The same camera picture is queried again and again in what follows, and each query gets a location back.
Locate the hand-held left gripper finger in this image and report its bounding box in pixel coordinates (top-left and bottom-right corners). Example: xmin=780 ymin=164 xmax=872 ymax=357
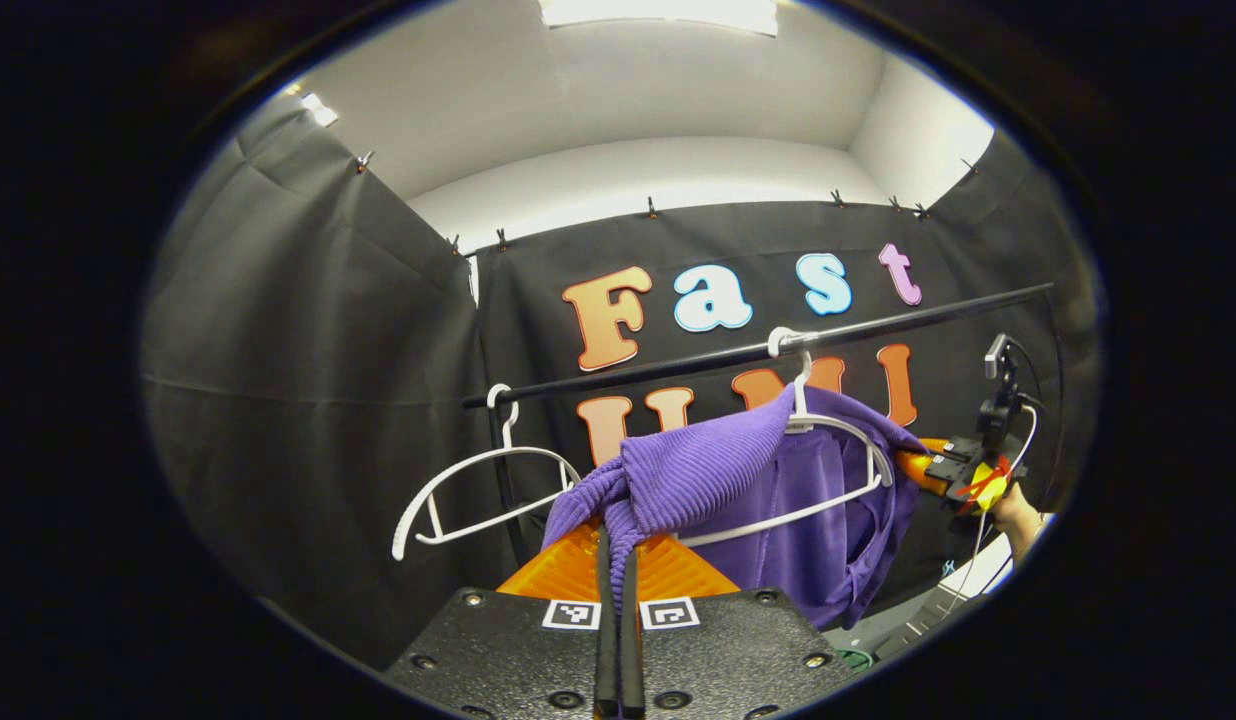
xmin=619 ymin=530 xmax=859 ymax=720
xmin=383 ymin=518 xmax=620 ymax=720

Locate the white plastic hanger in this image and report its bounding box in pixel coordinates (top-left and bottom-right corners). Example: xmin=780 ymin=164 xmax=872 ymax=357
xmin=391 ymin=383 xmax=584 ymax=561
xmin=678 ymin=326 xmax=896 ymax=549

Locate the purple corduroy jacket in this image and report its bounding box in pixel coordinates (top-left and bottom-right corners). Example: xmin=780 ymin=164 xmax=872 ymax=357
xmin=541 ymin=385 xmax=929 ymax=631

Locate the black clothes rack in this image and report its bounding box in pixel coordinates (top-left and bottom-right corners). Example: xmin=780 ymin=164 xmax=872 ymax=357
xmin=462 ymin=283 xmax=1069 ymax=571

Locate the row of black clips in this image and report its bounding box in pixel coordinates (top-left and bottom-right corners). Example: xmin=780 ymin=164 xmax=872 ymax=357
xmin=353 ymin=150 xmax=979 ymax=256

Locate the black backdrop cloth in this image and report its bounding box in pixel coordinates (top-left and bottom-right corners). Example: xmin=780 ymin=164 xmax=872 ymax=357
xmin=143 ymin=100 xmax=1104 ymax=671

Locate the white cable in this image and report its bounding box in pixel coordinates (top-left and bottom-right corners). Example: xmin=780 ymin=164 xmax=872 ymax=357
xmin=943 ymin=405 xmax=1039 ymax=621

